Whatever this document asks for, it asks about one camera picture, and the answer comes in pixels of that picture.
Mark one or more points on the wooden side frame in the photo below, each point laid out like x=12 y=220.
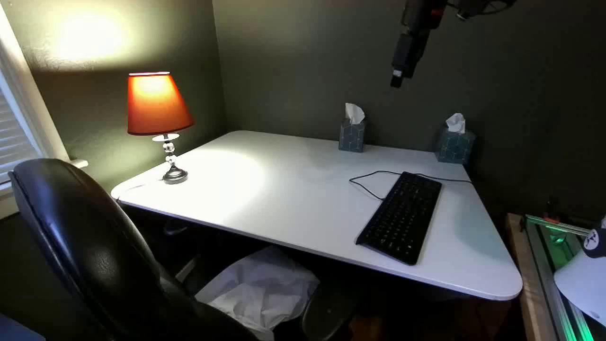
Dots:
x=525 y=277

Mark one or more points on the black leather office chair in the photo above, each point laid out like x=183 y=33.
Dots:
x=88 y=252

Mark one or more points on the white plastic trash bag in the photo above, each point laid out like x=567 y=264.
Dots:
x=258 y=292

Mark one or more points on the black trash bin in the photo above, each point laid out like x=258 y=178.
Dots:
x=329 y=313

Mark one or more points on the small teal tissue box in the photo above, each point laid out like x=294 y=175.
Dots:
x=351 y=135

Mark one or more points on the metal rail with green light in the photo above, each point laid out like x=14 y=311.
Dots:
x=550 y=277

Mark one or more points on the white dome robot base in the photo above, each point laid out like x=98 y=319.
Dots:
x=584 y=285

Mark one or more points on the orange shade table lamp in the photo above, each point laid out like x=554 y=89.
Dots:
x=156 y=105

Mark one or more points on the large teal tissue box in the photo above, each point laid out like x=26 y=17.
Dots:
x=455 y=146

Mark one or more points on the black computer keyboard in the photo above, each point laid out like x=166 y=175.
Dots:
x=402 y=218

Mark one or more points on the black cap with white logo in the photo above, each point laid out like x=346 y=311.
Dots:
x=596 y=239

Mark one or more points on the white window blind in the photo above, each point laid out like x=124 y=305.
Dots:
x=12 y=135

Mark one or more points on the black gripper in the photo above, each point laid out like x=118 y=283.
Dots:
x=419 y=19

